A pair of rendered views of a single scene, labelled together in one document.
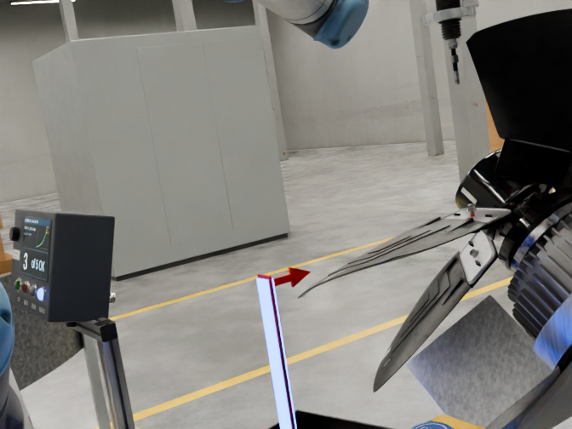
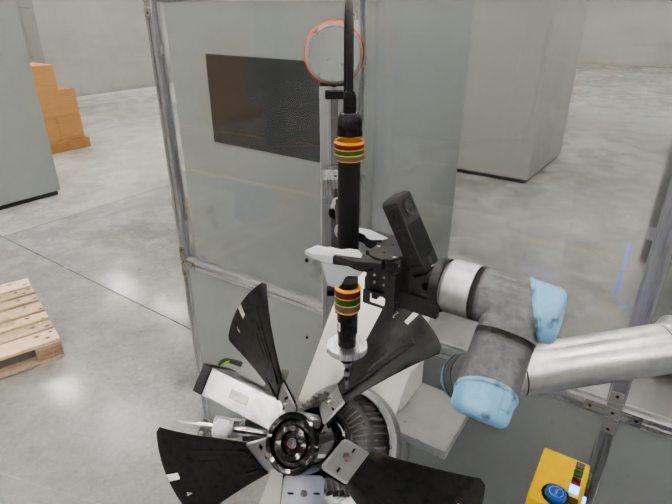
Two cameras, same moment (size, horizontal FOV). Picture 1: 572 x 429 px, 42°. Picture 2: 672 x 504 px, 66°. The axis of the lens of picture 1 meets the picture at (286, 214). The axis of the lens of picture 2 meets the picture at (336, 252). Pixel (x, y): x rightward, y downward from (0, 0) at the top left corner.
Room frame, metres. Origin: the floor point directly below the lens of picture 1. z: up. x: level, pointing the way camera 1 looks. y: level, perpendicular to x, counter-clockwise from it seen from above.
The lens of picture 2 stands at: (1.32, 0.41, 1.99)
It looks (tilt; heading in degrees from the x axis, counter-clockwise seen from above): 26 degrees down; 247
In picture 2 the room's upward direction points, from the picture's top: straight up
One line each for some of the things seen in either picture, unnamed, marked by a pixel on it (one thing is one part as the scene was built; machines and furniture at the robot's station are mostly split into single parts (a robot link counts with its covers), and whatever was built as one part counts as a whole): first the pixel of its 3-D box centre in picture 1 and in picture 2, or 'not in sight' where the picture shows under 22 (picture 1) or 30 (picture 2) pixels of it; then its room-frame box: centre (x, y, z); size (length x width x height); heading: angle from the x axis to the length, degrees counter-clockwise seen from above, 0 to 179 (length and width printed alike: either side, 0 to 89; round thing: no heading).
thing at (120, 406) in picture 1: (114, 375); not in sight; (1.25, 0.34, 0.96); 0.03 x 0.03 x 0.20; 34
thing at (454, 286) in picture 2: not in sight; (460, 286); (0.91, -0.09, 1.64); 0.08 x 0.05 x 0.08; 33
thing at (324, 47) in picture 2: not in sight; (333, 53); (0.75, -0.93, 1.88); 0.16 x 0.07 x 0.16; 159
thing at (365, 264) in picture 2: not in sight; (363, 259); (1.02, -0.18, 1.66); 0.09 x 0.05 x 0.02; 146
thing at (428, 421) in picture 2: not in sight; (406, 406); (0.62, -0.66, 0.85); 0.36 x 0.24 x 0.03; 124
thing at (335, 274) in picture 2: not in sight; (333, 268); (1.05, -0.22, 1.64); 0.09 x 0.03 x 0.06; 146
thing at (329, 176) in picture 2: not in sight; (335, 185); (0.78, -0.84, 1.54); 0.10 x 0.07 x 0.09; 69
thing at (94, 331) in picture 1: (85, 322); not in sight; (1.34, 0.40, 1.04); 0.24 x 0.03 x 0.03; 34
